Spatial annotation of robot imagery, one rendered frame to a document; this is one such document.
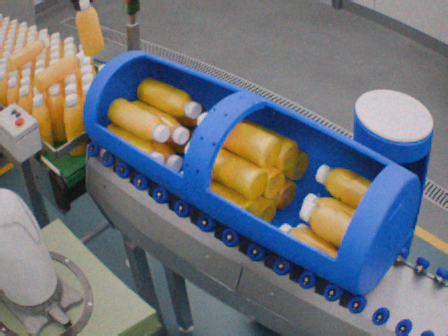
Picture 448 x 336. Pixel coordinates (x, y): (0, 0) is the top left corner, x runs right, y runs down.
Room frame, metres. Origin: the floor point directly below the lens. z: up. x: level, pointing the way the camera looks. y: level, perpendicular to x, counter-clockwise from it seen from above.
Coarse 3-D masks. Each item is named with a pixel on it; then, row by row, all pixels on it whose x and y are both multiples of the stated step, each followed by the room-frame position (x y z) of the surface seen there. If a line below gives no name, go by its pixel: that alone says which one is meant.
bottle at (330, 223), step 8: (312, 208) 0.93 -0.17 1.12; (320, 208) 0.92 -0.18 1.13; (328, 208) 0.91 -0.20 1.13; (336, 208) 0.91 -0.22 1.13; (312, 216) 0.91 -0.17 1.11; (320, 216) 0.90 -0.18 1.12; (328, 216) 0.89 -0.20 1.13; (336, 216) 0.88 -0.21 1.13; (344, 216) 0.88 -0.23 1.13; (352, 216) 0.88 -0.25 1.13; (312, 224) 0.90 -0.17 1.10; (320, 224) 0.88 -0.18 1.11; (328, 224) 0.87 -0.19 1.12; (336, 224) 0.87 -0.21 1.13; (344, 224) 0.86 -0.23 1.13; (320, 232) 0.88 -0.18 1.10; (328, 232) 0.86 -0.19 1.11; (336, 232) 0.85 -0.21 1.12; (344, 232) 0.84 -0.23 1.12; (328, 240) 0.86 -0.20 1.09; (336, 240) 0.85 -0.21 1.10
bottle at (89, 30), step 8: (88, 8) 1.49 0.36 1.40; (80, 16) 1.48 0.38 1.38; (88, 16) 1.48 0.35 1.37; (96, 16) 1.50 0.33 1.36; (80, 24) 1.48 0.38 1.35; (88, 24) 1.48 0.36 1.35; (96, 24) 1.50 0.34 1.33; (80, 32) 1.49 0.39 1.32; (88, 32) 1.48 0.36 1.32; (96, 32) 1.49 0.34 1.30; (80, 40) 1.50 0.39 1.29; (88, 40) 1.48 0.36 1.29; (96, 40) 1.49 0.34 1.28; (88, 48) 1.49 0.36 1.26; (96, 48) 1.50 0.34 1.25; (88, 56) 1.50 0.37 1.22
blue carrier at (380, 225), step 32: (128, 64) 1.47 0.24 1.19; (160, 64) 1.51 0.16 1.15; (96, 96) 1.34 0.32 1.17; (128, 96) 1.46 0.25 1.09; (192, 96) 1.44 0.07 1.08; (224, 96) 1.36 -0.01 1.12; (256, 96) 1.18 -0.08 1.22; (96, 128) 1.30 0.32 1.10; (192, 128) 1.40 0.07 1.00; (224, 128) 1.08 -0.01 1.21; (288, 128) 1.22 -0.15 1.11; (320, 128) 1.05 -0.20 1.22; (128, 160) 1.22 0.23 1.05; (192, 160) 1.06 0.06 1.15; (320, 160) 1.15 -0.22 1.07; (352, 160) 1.08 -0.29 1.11; (384, 160) 0.93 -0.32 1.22; (192, 192) 1.05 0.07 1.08; (320, 192) 1.11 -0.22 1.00; (384, 192) 0.83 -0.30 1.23; (416, 192) 0.91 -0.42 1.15; (224, 224) 1.02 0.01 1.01; (256, 224) 0.92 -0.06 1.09; (288, 224) 1.06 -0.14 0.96; (352, 224) 0.80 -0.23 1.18; (384, 224) 0.79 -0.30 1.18; (288, 256) 0.88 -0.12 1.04; (320, 256) 0.81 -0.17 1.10; (352, 256) 0.76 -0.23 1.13; (384, 256) 0.82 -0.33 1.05; (352, 288) 0.75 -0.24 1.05
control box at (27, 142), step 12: (12, 108) 1.48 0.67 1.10; (0, 120) 1.42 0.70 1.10; (12, 120) 1.40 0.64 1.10; (24, 120) 1.39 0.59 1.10; (36, 120) 1.38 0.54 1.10; (0, 132) 1.41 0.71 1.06; (12, 132) 1.33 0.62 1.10; (24, 132) 1.34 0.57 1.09; (36, 132) 1.37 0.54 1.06; (12, 144) 1.33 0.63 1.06; (24, 144) 1.33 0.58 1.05; (36, 144) 1.36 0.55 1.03; (24, 156) 1.32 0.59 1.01
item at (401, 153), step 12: (360, 132) 1.36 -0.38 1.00; (432, 132) 1.32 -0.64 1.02; (372, 144) 1.31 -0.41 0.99; (384, 144) 1.28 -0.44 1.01; (396, 144) 1.26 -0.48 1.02; (408, 144) 1.26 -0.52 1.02; (420, 144) 1.27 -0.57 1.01; (384, 156) 1.28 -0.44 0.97; (396, 156) 1.26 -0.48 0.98; (408, 156) 1.26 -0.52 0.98; (420, 156) 1.27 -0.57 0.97; (408, 168) 1.48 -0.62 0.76; (420, 168) 1.42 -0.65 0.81; (420, 180) 1.40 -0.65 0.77; (420, 192) 1.37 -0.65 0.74; (420, 204) 1.33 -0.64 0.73; (408, 240) 1.29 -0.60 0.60
